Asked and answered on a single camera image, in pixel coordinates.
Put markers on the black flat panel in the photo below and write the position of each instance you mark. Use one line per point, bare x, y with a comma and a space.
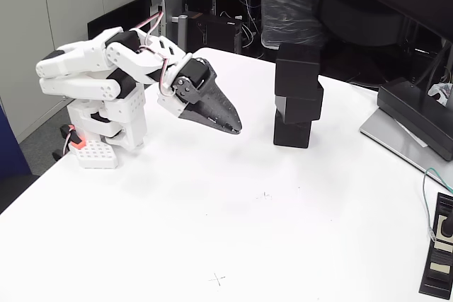
131, 12

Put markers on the grey cabinet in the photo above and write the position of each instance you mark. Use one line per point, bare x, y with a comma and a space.
28, 33

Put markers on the orange and black table clamp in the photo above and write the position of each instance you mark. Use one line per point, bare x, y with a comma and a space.
76, 143

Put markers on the black computer tower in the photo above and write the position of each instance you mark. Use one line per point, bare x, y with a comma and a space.
216, 33

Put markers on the bin with clear plastic bag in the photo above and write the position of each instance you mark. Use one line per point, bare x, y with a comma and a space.
290, 15

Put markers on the white crumpled bag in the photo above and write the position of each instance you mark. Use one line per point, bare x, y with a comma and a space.
440, 91

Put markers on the black office chair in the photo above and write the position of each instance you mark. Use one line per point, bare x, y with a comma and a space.
361, 19

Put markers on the silver monitor stand base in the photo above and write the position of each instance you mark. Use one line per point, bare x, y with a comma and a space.
389, 136

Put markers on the black cube block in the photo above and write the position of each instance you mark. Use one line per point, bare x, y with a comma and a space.
292, 136
304, 107
297, 68

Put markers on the black power strip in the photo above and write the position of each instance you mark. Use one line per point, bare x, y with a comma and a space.
435, 277

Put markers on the black box device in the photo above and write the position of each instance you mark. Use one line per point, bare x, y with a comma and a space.
407, 104

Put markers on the blue partition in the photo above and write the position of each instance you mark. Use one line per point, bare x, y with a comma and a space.
10, 150

